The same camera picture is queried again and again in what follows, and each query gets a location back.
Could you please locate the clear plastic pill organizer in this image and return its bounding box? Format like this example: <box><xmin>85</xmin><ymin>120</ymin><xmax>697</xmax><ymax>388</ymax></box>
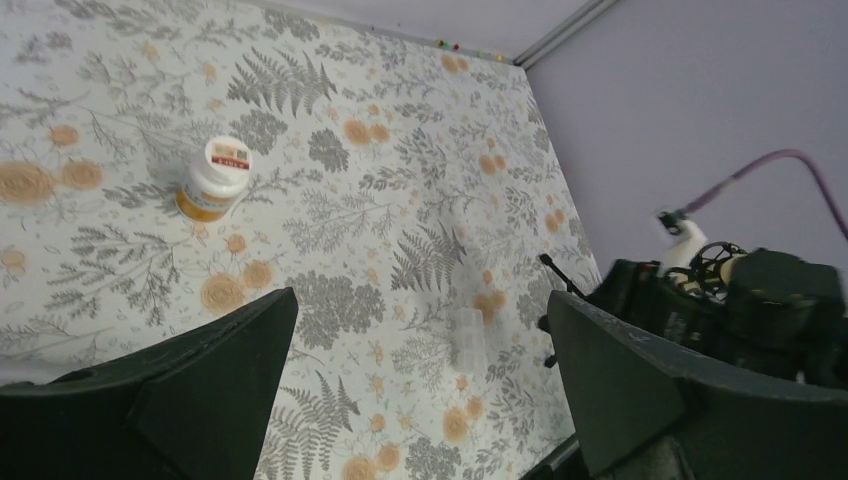
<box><xmin>453</xmin><ymin>308</ymin><xmax>488</xmax><ymax>374</ymax></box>

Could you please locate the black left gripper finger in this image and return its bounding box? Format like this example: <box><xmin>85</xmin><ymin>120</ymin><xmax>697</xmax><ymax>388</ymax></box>
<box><xmin>1</xmin><ymin>288</ymin><xmax>298</xmax><ymax>479</ymax></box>

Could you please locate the floral patterned table mat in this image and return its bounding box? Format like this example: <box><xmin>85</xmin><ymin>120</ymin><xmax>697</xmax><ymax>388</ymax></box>
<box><xmin>1</xmin><ymin>1</ymin><xmax>598</xmax><ymax>479</ymax></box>

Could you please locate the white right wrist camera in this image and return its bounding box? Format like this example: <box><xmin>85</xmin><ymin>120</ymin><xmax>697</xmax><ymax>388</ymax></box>
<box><xmin>655</xmin><ymin>209</ymin><xmax>708</xmax><ymax>275</ymax></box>

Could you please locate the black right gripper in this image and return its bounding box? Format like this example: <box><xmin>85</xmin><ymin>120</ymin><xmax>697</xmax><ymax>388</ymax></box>
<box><xmin>547</xmin><ymin>248</ymin><xmax>847</xmax><ymax>479</ymax></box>

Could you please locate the white orange pill bottle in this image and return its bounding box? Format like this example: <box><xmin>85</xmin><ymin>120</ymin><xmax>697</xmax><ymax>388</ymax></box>
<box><xmin>175</xmin><ymin>135</ymin><xmax>253</xmax><ymax>223</ymax></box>

